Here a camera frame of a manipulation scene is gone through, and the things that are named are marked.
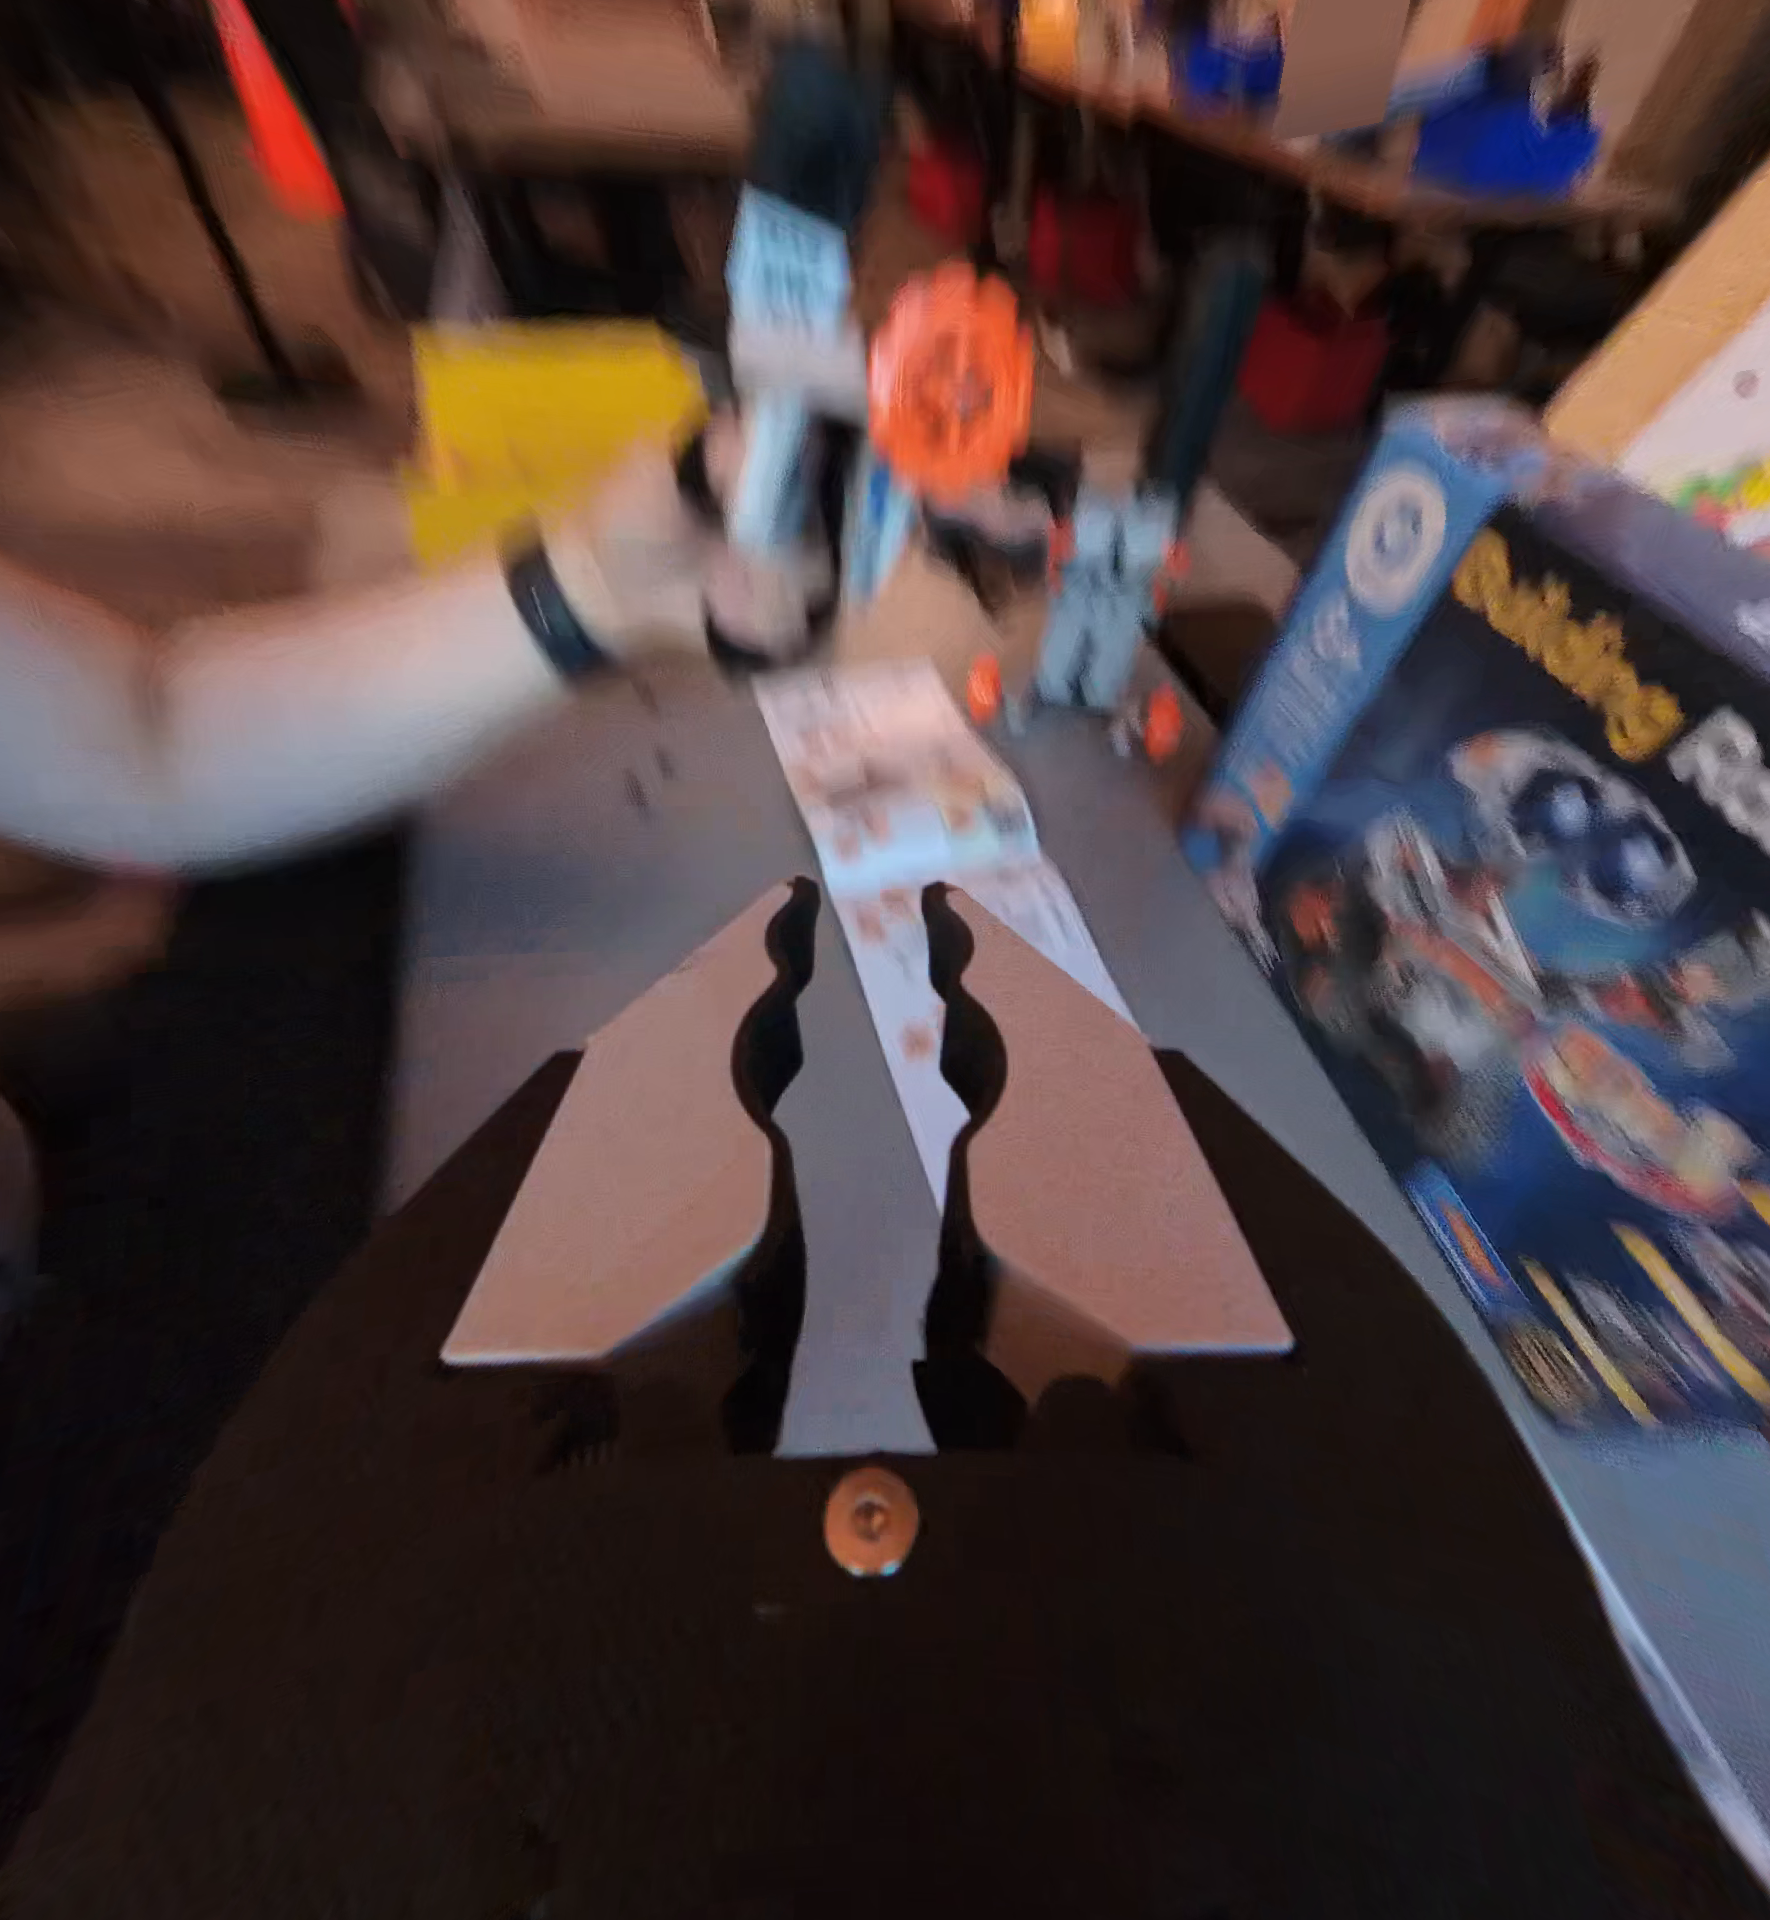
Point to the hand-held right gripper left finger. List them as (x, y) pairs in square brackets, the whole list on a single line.
[(630, 1185)]

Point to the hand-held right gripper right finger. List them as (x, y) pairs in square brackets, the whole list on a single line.
[(1110, 1185)]

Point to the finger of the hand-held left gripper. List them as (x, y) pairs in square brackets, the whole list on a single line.
[(881, 524)]

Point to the orange toy wheel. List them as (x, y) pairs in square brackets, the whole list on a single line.
[(984, 686), (1165, 723), (952, 376)]

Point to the person's left forearm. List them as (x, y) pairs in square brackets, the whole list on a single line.
[(225, 720)]

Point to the grey desk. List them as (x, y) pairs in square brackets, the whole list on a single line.
[(600, 929)]

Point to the person's left hand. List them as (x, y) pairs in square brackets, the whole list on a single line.
[(644, 569)]

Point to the grey toy robot chassis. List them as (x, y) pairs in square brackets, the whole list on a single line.
[(1103, 599)]

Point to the white instruction booklet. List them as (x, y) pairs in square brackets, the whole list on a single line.
[(885, 780)]

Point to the yellow plastic bin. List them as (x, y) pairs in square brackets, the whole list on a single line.
[(555, 435)]

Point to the black wristband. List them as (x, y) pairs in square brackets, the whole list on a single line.
[(546, 615)]

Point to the dark blue robot kit box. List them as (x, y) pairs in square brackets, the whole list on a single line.
[(1499, 975)]

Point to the red bin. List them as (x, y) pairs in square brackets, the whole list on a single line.
[(1314, 358)]

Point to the long wooden table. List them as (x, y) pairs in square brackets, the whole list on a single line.
[(1274, 158)]

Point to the orange traffic cone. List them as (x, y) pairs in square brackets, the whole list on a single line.
[(286, 134)]

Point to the blue plastic bin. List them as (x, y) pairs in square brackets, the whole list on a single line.
[(1499, 148)]

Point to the white printed instruction board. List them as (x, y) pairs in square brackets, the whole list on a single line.
[(1726, 376)]

